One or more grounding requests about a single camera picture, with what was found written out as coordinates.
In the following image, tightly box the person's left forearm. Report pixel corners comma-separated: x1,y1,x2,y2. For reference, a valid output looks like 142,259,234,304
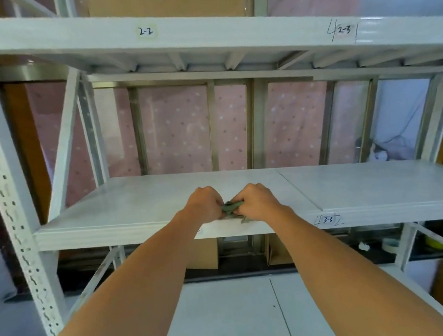
23,209,220,336

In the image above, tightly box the pink dotted curtain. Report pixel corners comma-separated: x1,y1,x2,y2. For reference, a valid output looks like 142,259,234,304
19,0,379,189

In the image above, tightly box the metal sliding window frame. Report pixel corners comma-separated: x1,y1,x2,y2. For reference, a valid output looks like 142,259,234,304
0,30,443,275

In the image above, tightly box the open brown cardboard box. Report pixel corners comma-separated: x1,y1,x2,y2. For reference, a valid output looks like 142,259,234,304
264,232,294,266
185,238,220,272

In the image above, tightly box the person's right hand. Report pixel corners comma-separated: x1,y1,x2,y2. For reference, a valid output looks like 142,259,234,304
232,180,295,225

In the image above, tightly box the person's left hand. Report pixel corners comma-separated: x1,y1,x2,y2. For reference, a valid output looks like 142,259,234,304
183,185,226,227

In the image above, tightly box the person's right forearm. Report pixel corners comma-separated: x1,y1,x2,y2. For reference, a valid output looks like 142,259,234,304
264,192,443,336

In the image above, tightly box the yellow green bowl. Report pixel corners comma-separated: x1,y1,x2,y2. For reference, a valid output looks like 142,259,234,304
425,232,443,252

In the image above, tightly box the green cleaning cloth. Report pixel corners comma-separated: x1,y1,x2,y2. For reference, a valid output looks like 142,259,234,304
219,199,249,226

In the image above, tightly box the white metal shelving rack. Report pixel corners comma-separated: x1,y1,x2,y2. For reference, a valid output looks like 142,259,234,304
0,0,443,336

